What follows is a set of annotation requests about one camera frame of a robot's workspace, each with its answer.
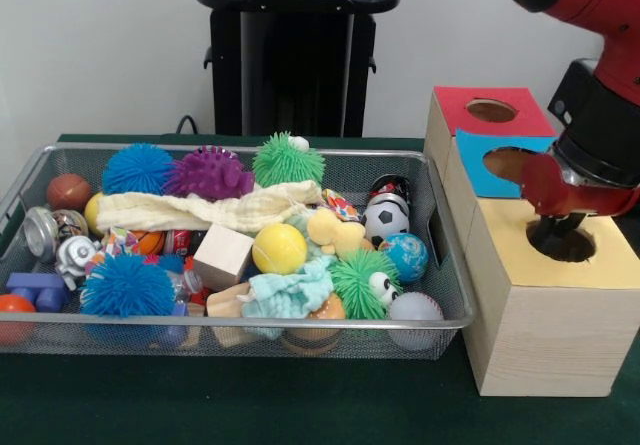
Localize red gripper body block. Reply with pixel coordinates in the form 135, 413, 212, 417
519, 153, 640, 219

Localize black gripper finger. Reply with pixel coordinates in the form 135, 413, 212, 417
537, 214, 559, 242
554, 212, 585, 239

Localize green spiky ball white nub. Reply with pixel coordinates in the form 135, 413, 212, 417
252, 131, 327, 189

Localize wooden box with three holes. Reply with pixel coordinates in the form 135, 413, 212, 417
423, 85, 640, 397

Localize shallow mesh bin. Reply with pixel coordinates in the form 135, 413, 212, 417
0, 142, 477, 361

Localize blue globe ball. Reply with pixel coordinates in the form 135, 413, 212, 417
378, 232, 430, 284

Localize black and white soccer ball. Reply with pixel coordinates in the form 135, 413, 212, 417
359, 199, 410, 250

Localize green spiky ball with eyes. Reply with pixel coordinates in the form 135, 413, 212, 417
328, 248, 404, 321

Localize mint green cloth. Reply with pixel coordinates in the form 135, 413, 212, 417
242, 254, 337, 341

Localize yellow tennis ball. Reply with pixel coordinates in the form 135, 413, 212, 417
251, 223, 309, 276

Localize dark green table cloth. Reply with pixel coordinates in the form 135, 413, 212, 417
0, 133, 640, 445

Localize purple spiky toy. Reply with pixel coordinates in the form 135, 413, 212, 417
162, 145, 256, 202

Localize cream muslin cloth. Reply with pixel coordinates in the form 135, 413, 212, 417
94, 179, 324, 234

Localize blue spiky ball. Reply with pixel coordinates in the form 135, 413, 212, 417
79, 252, 177, 319
101, 142, 176, 196

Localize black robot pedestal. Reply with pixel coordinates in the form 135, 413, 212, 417
193, 0, 401, 139

